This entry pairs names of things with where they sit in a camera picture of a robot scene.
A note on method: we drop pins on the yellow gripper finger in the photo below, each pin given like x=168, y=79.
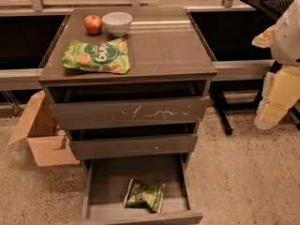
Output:
x=264, y=39
x=280, y=91

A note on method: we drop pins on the green jalapeno chip bag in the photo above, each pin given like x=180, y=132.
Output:
x=140, y=195

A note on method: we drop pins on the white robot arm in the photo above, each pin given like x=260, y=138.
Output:
x=285, y=49

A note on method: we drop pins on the grey drawer cabinet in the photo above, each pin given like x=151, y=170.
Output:
x=163, y=46

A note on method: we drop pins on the large green snack bag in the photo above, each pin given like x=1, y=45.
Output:
x=106, y=57

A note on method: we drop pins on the middle grey drawer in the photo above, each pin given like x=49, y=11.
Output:
x=114, y=142

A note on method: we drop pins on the grey drawer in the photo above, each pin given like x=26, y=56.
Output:
x=114, y=142
x=128, y=104
x=107, y=187

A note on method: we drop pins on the bottom grey drawer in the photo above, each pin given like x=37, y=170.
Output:
x=107, y=187

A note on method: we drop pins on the top grey drawer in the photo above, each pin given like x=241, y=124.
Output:
x=128, y=104

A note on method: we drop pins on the white ceramic bowl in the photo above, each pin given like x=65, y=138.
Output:
x=117, y=23

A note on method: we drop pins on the red apple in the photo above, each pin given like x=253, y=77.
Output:
x=93, y=24

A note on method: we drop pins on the open cardboard box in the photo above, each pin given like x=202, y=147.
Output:
x=48, y=143

